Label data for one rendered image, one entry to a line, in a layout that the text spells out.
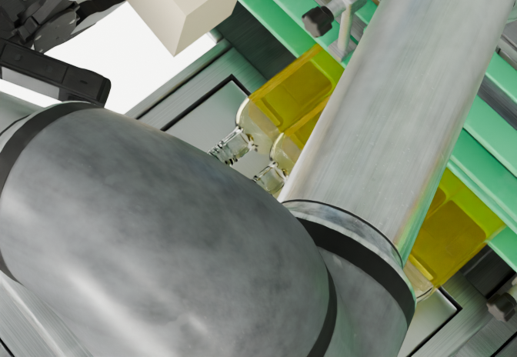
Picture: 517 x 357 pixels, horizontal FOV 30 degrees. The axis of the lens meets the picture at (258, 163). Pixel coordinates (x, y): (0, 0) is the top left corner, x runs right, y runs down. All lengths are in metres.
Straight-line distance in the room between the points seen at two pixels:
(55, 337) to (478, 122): 0.54
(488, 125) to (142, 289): 0.59
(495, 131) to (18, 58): 0.44
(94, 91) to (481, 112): 0.37
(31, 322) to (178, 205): 0.76
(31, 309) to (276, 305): 0.76
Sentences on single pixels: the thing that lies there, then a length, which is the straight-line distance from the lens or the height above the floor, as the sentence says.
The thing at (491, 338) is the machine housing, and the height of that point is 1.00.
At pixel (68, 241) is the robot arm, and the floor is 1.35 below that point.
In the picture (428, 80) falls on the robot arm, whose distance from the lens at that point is 0.60.
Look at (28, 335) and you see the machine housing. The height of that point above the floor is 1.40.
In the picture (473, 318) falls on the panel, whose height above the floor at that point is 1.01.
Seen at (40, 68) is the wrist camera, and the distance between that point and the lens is 0.88.
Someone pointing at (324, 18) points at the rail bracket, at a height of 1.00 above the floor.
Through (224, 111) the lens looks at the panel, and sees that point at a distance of 1.22.
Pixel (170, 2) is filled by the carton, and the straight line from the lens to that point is 0.87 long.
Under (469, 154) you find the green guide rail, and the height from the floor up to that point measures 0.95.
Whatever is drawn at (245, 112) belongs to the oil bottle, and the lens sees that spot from 1.05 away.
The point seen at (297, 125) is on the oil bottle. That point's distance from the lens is 1.04.
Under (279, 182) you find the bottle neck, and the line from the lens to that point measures 1.03.
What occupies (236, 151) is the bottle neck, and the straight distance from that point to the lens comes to 1.05.
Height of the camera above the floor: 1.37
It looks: 15 degrees down
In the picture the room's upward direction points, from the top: 129 degrees counter-clockwise
